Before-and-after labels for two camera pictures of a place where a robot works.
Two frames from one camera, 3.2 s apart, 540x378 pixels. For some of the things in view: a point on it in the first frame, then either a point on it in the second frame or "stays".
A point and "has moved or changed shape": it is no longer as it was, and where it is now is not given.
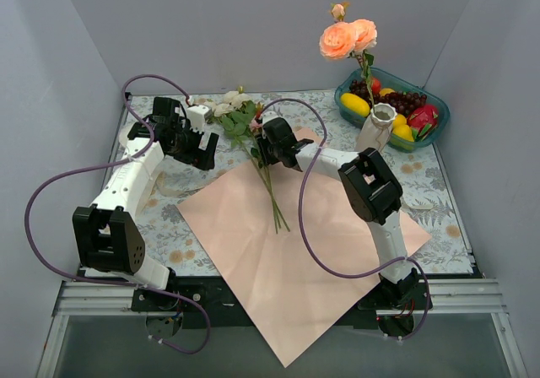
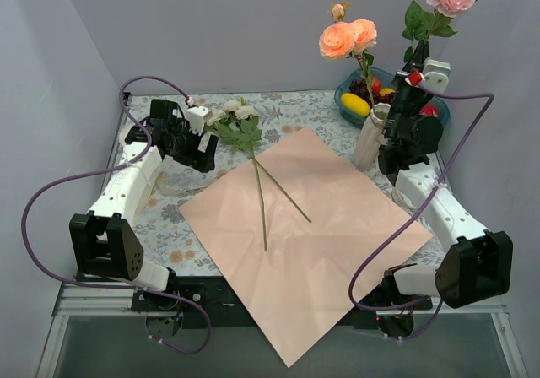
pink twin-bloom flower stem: [345, 40] stays
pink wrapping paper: [291, 245] stays
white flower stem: [237, 115] has moved or changed shape
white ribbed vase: [375, 131] stays
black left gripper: [197, 153] stays
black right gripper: [265, 151] -> [414, 72]
